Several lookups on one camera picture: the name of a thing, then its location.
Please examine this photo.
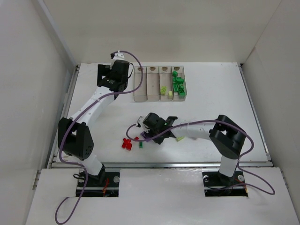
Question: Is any lime square lego brick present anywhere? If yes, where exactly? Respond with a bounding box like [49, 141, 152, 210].
[176, 136, 185, 142]

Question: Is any aluminium front rail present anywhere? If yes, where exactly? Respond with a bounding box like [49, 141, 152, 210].
[46, 160, 275, 169]

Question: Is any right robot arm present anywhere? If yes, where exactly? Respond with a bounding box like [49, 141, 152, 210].
[137, 112, 246, 180]

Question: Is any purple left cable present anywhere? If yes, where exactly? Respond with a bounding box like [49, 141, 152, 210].
[54, 50, 144, 225]

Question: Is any red cross lego piece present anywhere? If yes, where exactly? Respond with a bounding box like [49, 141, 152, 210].
[121, 138, 132, 151]

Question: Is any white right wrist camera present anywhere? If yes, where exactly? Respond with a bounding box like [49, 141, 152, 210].
[136, 116, 145, 128]

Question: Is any long green lego brick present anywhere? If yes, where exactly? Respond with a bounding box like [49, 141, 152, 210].
[173, 83, 185, 92]

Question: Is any lime green lego brick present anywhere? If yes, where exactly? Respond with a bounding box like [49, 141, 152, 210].
[160, 86, 167, 95]

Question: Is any green arch lego brick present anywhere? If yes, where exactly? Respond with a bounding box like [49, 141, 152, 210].
[172, 71, 178, 78]

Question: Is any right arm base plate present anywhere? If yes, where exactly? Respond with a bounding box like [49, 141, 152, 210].
[202, 171, 248, 197]

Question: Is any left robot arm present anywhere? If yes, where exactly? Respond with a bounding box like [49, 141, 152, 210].
[58, 60, 131, 180]

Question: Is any clear bin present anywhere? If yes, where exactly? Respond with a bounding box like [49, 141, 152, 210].
[147, 66, 160, 102]
[171, 66, 187, 101]
[133, 67, 147, 102]
[159, 66, 173, 101]

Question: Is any purple slope lego brick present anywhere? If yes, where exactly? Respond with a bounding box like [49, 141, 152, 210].
[140, 131, 155, 142]

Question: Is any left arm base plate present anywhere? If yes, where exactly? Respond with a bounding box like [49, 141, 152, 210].
[73, 170, 120, 197]

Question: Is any small green lego brick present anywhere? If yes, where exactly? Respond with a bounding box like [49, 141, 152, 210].
[172, 77, 184, 84]

